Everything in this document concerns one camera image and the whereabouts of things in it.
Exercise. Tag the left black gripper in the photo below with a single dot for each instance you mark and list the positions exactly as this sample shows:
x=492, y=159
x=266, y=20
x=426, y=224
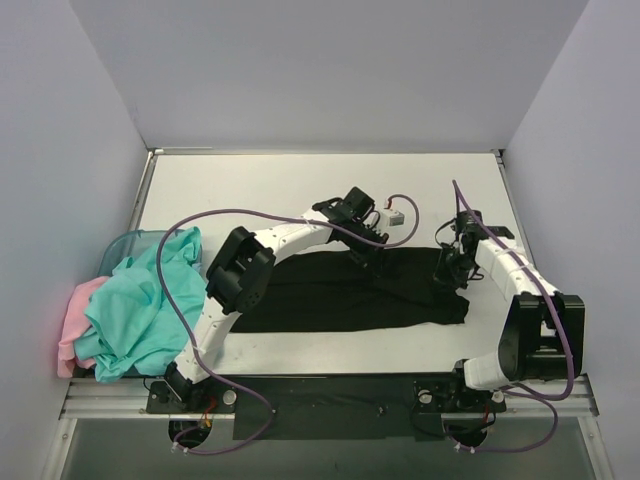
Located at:
x=368, y=245

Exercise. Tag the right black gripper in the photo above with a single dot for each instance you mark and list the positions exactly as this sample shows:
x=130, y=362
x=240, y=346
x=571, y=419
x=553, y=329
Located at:
x=451, y=270

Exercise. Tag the black t shirt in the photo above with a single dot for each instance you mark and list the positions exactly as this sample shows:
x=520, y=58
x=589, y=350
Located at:
x=327, y=291

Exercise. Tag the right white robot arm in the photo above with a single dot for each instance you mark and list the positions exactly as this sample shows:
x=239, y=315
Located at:
x=540, y=349

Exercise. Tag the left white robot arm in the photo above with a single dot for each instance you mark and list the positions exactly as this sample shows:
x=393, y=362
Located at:
x=238, y=276

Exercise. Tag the clear plastic bin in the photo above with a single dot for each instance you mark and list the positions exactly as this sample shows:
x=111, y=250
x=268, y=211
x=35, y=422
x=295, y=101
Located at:
x=128, y=248

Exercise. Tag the teal t shirt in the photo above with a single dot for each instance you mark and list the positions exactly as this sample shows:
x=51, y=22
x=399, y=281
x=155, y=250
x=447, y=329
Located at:
x=133, y=327

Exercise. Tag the pink t shirt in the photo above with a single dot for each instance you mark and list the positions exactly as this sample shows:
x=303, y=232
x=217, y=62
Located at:
x=76, y=324

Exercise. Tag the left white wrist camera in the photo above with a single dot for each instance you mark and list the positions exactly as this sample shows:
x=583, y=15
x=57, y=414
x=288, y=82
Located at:
x=388, y=217

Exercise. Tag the aluminium rail frame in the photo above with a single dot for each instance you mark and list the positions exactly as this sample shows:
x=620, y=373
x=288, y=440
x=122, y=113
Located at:
x=127, y=399

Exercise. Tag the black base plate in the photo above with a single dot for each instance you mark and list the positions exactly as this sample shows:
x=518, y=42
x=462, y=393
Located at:
x=339, y=407

